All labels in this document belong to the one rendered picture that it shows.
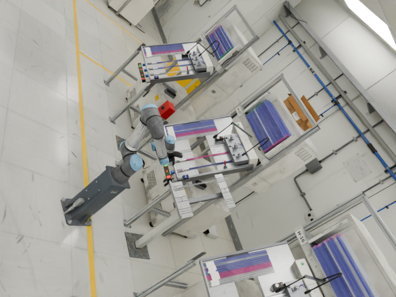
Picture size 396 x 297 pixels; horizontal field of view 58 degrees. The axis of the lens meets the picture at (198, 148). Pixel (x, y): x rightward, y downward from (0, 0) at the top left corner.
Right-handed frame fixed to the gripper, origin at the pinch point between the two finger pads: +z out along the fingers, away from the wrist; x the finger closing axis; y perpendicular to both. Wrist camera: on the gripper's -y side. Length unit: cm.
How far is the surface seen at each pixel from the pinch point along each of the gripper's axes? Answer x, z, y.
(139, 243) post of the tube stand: 36, 60, 40
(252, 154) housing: 2, 1, -73
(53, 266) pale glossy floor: 69, 4, 101
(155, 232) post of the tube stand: 36, 46, 24
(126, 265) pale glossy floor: 56, 55, 53
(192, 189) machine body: 1.0, 41.4, -19.1
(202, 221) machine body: 10, 91, -29
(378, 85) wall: -85, 22, -275
